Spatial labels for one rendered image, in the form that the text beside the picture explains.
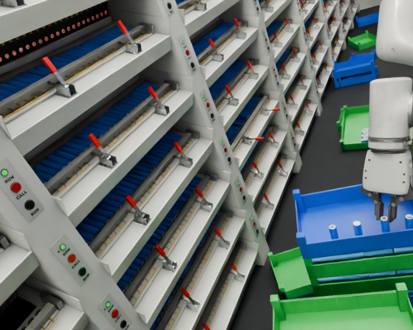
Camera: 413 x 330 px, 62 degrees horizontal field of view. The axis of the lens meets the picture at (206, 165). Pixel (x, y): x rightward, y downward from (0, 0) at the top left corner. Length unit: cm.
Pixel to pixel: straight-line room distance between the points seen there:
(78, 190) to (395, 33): 79
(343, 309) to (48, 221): 70
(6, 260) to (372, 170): 80
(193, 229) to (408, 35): 80
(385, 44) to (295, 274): 100
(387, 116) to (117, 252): 71
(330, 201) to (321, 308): 32
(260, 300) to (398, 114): 96
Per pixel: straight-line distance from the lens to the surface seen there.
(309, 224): 105
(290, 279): 155
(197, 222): 119
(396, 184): 90
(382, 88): 86
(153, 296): 105
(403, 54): 91
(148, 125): 101
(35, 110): 80
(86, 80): 89
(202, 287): 125
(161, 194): 104
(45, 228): 76
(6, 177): 72
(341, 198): 109
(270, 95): 189
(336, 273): 101
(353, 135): 229
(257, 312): 150
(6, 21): 79
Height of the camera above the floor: 119
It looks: 28 degrees down
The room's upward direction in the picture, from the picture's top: 23 degrees counter-clockwise
